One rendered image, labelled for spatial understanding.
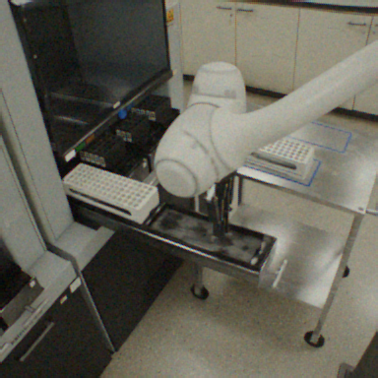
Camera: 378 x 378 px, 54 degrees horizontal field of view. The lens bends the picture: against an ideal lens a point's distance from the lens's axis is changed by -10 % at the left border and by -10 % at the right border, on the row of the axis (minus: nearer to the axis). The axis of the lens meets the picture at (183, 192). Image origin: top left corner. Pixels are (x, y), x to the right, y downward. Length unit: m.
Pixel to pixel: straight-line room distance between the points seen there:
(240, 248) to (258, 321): 0.85
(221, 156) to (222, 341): 1.28
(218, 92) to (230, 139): 0.14
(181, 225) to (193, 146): 0.53
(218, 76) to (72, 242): 0.71
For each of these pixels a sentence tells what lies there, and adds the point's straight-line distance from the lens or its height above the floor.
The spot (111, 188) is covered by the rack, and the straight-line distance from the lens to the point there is 1.16.
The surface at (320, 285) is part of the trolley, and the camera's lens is 1.65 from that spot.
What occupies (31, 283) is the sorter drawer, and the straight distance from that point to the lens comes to 1.08.
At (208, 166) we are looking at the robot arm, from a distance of 0.60.
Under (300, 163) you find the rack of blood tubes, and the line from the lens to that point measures 1.21.
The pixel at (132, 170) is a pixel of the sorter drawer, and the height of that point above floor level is 0.81.
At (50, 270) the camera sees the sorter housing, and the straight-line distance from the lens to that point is 1.17.
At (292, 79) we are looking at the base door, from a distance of 3.31.
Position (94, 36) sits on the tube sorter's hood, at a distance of 1.14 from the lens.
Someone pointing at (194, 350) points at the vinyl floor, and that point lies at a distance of 1.77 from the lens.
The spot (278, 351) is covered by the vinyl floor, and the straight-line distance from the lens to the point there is 1.79.
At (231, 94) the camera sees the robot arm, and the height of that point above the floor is 1.26.
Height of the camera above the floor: 1.59
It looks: 41 degrees down
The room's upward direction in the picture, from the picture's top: 5 degrees counter-clockwise
